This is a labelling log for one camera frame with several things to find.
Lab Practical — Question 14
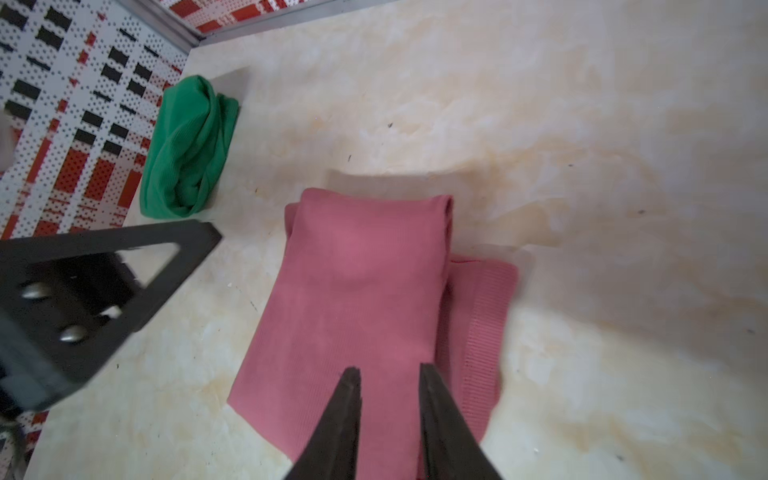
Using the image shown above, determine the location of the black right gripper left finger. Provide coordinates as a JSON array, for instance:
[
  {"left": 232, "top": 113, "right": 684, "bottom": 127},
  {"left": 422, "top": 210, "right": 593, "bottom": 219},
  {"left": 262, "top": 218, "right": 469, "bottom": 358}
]
[{"left": 284, "top": 367, "right": 362, "bottom": 480}]

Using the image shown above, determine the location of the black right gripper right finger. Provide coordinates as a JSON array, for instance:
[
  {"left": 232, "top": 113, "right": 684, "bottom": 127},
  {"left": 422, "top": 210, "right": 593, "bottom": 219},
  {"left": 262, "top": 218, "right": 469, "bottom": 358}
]
[{"left": 419, "top": 363, "right": 501, "bottom": 480}]

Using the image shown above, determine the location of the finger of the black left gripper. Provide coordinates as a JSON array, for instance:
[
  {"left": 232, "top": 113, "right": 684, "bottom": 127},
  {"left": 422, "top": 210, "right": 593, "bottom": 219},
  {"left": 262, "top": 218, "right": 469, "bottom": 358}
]
[{"left": 1, "top": 220, "right": 222, "bottom": 414}]

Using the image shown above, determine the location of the maroon tank top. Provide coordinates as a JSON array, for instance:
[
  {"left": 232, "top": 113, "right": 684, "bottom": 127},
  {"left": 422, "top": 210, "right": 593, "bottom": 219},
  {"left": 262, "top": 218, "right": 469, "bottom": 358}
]
[{"left": 228, "top": 189, "right": 518, "bottom": 479}]

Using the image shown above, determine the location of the green tank top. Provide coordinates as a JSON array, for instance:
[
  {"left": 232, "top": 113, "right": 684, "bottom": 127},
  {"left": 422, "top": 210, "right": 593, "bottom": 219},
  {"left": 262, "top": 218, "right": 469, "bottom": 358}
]
[{"left": 138, "top": 75, "right": 240, "bottom": 220}]

